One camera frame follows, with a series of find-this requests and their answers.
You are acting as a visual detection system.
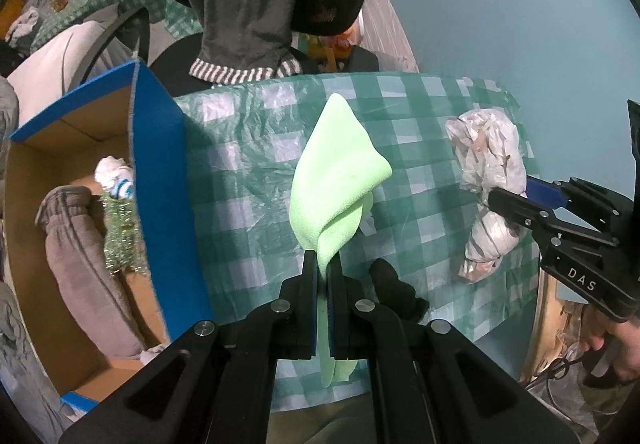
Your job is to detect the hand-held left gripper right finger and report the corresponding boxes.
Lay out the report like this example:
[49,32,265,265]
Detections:
[327,254,582,444]

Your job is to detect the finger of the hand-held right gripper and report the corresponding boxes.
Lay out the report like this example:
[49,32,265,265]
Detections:
[487,188,568,237]
[525,175,576,211]

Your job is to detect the white plastic bag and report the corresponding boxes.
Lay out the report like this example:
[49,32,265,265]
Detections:
[445,108,528,282]

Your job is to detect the blue cardboard box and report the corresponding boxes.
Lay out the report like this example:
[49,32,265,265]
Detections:
[2,59,213,412]

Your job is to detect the white radiator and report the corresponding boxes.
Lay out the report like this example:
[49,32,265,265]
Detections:
[357,0,421,75]

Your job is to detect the grey quilted jacket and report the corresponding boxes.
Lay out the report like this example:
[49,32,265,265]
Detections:
[0,74,21,170]

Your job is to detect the white duvet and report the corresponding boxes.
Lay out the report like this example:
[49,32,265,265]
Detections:
[7,20,108,100]

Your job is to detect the orange plastic bag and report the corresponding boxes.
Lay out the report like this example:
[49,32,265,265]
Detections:
[300,21,363,70]

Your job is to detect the grey quilted blanket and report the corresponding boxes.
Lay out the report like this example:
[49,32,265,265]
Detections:
[0,274,66,430]

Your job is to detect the black cable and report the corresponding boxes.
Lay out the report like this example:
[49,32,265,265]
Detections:
[542,356,586,400]

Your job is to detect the grey white sock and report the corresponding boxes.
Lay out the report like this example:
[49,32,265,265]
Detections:
[140,344,168,365]

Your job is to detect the green tinsel garland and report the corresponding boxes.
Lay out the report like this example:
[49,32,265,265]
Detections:
[97,189,148,275]

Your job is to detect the lime green cloth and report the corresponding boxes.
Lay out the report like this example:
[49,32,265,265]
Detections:
[290,93,393,387]

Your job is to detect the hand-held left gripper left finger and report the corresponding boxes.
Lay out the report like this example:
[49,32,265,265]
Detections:
[59,249,321,444]

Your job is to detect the person's olive pants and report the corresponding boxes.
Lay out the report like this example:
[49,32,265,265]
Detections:
[270,391,386,444]

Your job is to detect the round wooden hoop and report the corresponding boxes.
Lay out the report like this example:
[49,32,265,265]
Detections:
[520,264,601,390]

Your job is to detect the grey white clothes pile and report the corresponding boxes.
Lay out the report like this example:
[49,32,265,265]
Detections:
[5,6,41,45]

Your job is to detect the grey fleece garment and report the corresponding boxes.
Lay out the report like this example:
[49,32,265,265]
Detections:
[36,185,151,359]

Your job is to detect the white blue striped sock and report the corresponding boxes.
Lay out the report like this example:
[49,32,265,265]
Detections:
[95,156,136,201]

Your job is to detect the person's right hand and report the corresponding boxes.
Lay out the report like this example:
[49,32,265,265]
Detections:
[580,309,640,387]

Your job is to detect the black sock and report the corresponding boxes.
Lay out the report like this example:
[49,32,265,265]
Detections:
[369,258,430,324]

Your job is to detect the green checked tablecloth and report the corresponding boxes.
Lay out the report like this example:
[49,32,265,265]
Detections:
[172,71,541,412]

